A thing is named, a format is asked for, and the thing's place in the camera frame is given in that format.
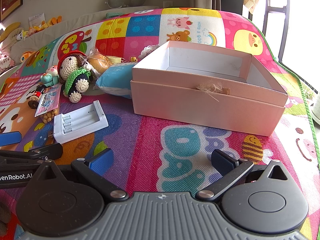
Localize black red toy figure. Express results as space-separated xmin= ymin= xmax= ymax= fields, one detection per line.
xmin=27 ymin=84 xmax=47 ymax=109

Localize snack packet with label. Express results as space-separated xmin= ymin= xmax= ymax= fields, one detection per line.
xmin=35 ymin=83 xmax=62 ymax=124

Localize white battery charger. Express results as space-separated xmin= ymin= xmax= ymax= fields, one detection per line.
xmin=53 ymin=100 xmax=108 ymax=144

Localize pink green pig figurine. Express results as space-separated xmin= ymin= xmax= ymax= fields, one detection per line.
xmin=40 ymin=65 xmax=59 ymax=87

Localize blue cotton pad pack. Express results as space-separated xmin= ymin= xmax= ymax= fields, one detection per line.
xmin=95 ymin=62 xmax=137 ymax=99

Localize crochet doll green scarf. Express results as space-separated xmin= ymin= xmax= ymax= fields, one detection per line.
xmin=57 ymin=50 xmax=96 ymax=103

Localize bread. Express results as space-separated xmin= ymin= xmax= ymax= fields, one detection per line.
xmin=87 ymin=47 xmax=113 ymax=77

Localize colourful cartoon play mat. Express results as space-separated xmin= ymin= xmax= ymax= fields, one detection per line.
xmin=1 ymin=8 xmax=319 ymax=239

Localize pink cardboard box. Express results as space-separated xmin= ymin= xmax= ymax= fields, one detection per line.
xmin=131 ymin=41 xmax=288 ymax=136

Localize yellow plush toys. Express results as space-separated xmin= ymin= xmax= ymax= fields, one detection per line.
xmin=1 ymin=15 xmax=62 ymax=42

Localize black metal rack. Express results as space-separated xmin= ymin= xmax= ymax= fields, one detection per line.
xmin=263 ymin=0 xmax=291 ymax=63

